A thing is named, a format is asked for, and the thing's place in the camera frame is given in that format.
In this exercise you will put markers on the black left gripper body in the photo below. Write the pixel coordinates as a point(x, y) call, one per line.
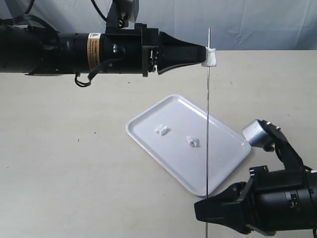
point(130, 51)

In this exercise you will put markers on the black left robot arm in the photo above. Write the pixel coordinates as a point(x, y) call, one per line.
point(40, 51)

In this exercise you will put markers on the white wrinkled backdrop curtain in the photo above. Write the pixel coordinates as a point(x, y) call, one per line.
point(235, 24)

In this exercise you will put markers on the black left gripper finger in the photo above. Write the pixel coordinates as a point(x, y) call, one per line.
point(175, 68)
point(173, 52)

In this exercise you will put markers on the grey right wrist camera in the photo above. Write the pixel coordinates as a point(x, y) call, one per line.
point(264, 134)

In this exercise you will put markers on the white marshmallow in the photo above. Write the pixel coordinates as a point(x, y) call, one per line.
point(162, 129)
point(192, 141)
point(210, 60)

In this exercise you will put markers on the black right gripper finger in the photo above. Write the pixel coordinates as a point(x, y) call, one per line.
point(247, 229)
point(223, 208)

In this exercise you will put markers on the thin metal skewer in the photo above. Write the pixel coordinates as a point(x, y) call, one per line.
point(207, 132)

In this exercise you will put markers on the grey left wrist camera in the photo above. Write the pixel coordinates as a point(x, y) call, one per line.
point(121, 13)

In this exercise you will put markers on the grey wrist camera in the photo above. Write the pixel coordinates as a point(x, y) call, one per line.
point(121, 13)
point(264, 134)

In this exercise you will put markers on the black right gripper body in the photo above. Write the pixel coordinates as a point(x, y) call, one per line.
point(281, 200)

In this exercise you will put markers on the white rectangular plastic tray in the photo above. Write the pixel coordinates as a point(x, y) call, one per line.
point(227, 148)

